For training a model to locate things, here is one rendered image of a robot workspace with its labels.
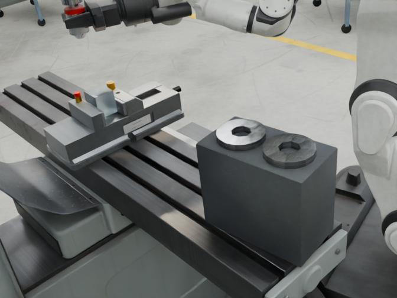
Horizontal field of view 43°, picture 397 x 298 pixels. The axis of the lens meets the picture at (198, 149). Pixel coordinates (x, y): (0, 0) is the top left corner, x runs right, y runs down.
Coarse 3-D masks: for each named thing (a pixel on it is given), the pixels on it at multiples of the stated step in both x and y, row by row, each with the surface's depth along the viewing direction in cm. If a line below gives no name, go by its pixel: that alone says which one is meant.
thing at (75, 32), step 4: (84, 12) 116; (68, 16) 115; (72, 16) 115; (76, 28) 116; (80, 28) 117; (84, 28) 117; (88, 28) 118; (72, 32) 117; (76, 32) 117; (80, 32) 117; (84, 32) 117; (88, 32) 118
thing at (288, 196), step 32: (224, 128) 91; (256, 128) 90; (224, 160) 87; (256, 160) 84; (288, 160) 81; (320, 160) 82; (224, 192) 92; (256, 192) 86; (288, 192) 81; (320, 192) 85; (224, 224) 97; (256, 224) 90; (288, 224) 84; (320, 224) 89; (288, 256) 88
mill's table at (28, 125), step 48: (0, 96) 161; (48, 96) 158; (144, 144) 128; (96, 192) 125; (144, 192) 111; (192, 192) 109; (192, 240) 97; (240, 240) 95; (336, 240) 94; (240, 288) 90; (288, 288) 87
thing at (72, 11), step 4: (80, 4) 117; (64, 8) 116; (68, 8) 115; (76, 8) 115; (80, 8) 115; (64, 12) 116; (68, 12) 114; (72, 12) 114; (76, 12) 114; (80, 12) 115
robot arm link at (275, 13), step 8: (264, 0) 113; (272, 0) 113; (280, 0) 113; (288, 0) 113; (296, 0) 113; (264, 8) 113; (272, 8) 113; (280, 8) 113; (288, 8) 112; (272, 16) 113; (280, 16) 113
